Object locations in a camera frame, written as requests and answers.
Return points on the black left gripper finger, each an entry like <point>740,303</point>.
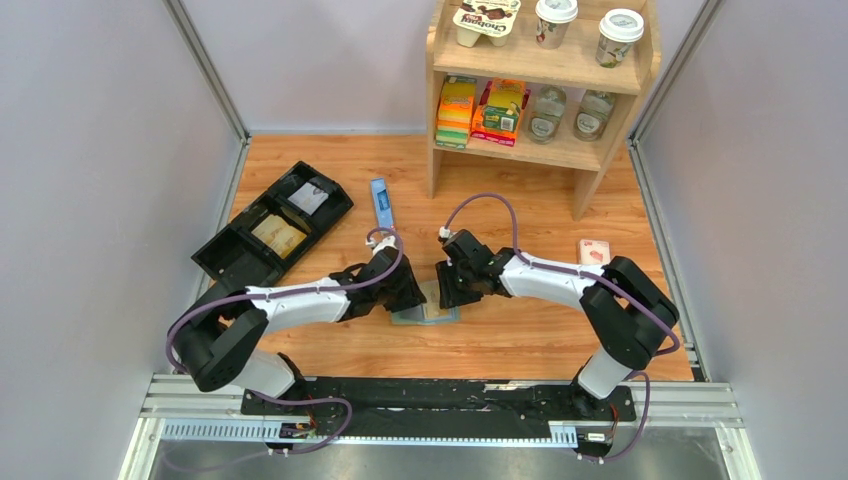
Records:
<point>408,283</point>
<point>394,302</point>

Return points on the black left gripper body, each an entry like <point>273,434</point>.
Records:
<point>400,296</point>

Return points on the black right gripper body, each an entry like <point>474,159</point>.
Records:
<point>466,269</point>

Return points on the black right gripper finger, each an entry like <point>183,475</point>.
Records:
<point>450,293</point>
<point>476,284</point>

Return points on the teal card holder wallet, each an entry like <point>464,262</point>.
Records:
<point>413,316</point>

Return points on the gold credit card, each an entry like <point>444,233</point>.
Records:
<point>431,311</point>

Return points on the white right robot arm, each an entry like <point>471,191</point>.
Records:
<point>631,317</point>

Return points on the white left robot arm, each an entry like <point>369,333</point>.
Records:
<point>217,343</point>

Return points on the silver card in tray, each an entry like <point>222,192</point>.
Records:
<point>309,198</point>

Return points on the blue slim box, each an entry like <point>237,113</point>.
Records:
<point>382,204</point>

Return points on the white Kamenoko sponge pack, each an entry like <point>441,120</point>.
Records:
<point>594,252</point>

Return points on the green sponge pack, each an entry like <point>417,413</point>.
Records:
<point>455,111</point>

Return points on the orange pink sponge pack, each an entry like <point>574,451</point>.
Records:
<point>499,113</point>

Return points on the black compartment tray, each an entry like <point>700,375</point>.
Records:
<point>235,258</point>

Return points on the glass jar left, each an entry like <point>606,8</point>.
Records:
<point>547,114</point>

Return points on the glass jar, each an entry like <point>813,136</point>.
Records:
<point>547,114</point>
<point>593,114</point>

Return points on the glass jar right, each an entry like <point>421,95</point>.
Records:
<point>593,114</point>

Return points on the wooden shelf unit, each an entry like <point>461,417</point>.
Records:
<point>572,65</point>

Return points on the chocolate pudding cup pack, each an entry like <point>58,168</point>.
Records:
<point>492,19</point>

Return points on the paper coffee cup left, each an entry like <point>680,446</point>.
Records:
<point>553,20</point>

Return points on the paper coffee cup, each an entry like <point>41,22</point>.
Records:
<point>553,20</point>
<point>619,30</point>

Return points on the paper coffee cup right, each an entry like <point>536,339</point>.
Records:
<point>619,30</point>

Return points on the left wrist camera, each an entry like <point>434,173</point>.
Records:
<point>387,242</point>

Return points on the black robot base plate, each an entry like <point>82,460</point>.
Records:
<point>446,408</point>

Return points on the aluminium frame rail right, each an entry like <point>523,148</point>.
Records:
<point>680,28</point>

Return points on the aluminium frame rail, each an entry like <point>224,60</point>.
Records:
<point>98,233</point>
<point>680,28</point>

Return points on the aluminium frame rail left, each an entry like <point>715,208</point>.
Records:
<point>98,233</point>

